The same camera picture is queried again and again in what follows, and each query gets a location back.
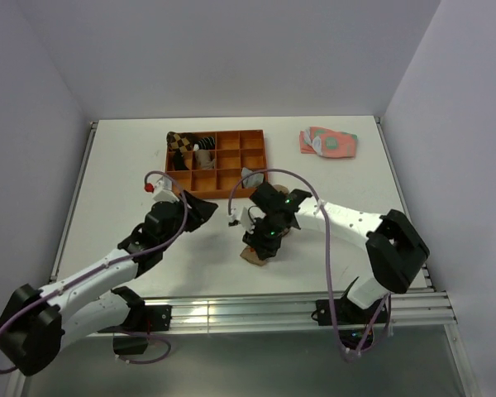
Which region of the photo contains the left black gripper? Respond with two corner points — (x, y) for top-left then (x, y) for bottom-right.
(160, 189), (217, 250)

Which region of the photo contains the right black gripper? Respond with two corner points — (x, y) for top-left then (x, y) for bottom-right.
(243, 212), (284, 261)

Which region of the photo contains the grey ankle sock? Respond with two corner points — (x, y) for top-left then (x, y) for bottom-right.
(241, 167), (265, 189)

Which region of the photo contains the argyle beige orange sock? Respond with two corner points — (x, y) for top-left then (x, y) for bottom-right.
(240, 184), (289, 267)

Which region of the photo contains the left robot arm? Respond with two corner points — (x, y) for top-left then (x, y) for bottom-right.
(0, 191), (218, 376)

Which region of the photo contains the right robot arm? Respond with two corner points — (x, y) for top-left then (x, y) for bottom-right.
(229, 182), (430, 324)

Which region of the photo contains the black sock in tray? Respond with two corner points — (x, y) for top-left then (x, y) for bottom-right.
(171, 151), (190, 171)

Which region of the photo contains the beige rolled sock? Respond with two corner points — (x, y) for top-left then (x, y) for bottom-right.
(194, 149), (215, 170)

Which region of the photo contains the brown checkered rolled sock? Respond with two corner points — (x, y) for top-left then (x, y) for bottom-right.
(166, 132), (197, 153)

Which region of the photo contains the black white striped sock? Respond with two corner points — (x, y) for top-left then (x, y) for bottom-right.
(193, 136), (216, 151)

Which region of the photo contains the orange compartment tray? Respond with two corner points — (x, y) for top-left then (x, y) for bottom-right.
(165, 130), (267, 199)

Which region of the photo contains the pink green sock pair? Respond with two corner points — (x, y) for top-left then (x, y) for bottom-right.
(298, 127), (358, 159)

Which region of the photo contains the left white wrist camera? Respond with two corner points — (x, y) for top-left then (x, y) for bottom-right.
(144, 176), (179, 203)

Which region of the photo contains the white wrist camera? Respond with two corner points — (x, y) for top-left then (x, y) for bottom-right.
(228, 207), (255, 233)
(144, 176), (179, 203)

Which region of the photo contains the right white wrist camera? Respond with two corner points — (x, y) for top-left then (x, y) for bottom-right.
(228, 207), (255, 233)

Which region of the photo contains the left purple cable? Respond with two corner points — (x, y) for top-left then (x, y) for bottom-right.
(0, 170), (191, 375)

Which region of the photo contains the purple cable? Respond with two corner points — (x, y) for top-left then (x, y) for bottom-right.
(227, 168), (393, 363)
(0, 170), (191, 375)

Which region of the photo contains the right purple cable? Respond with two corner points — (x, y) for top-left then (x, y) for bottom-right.
(227, 168), (393, 363)

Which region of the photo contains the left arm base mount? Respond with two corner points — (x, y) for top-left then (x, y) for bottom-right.
(140, 304), (172, 333)

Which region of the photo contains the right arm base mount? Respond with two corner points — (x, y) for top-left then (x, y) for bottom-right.
(311, 299), (381, 327)

